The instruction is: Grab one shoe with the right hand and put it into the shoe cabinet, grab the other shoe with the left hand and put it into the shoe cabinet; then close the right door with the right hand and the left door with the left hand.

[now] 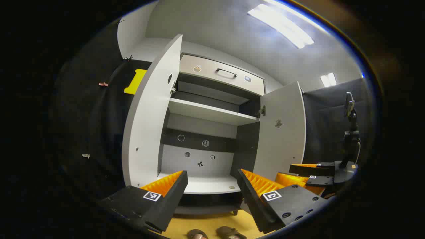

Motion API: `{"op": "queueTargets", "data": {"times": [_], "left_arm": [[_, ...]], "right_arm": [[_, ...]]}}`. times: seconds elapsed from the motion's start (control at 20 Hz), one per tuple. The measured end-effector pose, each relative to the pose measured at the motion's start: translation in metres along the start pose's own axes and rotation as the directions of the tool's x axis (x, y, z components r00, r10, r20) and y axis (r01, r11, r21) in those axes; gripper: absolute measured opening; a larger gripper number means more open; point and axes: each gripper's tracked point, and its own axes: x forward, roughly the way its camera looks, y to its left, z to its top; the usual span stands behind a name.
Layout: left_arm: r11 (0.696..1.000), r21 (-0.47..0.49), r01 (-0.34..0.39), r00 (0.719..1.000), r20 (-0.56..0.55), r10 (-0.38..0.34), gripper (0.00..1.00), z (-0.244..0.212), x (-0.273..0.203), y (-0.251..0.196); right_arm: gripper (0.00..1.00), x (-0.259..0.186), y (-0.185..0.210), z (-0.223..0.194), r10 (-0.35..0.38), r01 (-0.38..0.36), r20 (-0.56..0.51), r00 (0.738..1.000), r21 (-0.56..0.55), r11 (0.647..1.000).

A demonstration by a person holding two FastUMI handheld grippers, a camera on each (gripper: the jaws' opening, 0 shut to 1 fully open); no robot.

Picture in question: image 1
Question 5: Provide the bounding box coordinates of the small ceiling light panel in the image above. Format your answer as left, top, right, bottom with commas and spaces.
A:
320, 72, 337, 87

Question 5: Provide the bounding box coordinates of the large ceiling light panel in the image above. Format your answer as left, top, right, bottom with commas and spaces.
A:
247, 0, 329, 49

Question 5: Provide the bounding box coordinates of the grey shoe cabinet door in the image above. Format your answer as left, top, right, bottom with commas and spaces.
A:
121, 34, 183, 190
252, 81, 306, 182

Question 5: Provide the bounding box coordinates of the grey cabinet drawer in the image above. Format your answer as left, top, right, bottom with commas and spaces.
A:
179, 54, 265, 96

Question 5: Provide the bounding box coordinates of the grey shoe cabinet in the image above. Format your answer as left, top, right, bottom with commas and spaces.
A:
158, 53, 266, 216

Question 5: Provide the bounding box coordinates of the white cabinet shelf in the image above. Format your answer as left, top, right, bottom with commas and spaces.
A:
157, 171, 241, 195
168, 98, 260, 126

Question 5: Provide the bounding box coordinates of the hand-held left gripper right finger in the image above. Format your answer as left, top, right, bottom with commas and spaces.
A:
236, 168, 328, 234

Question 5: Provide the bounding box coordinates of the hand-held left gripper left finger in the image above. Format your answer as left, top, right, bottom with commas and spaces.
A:
99, 170, 189, 233

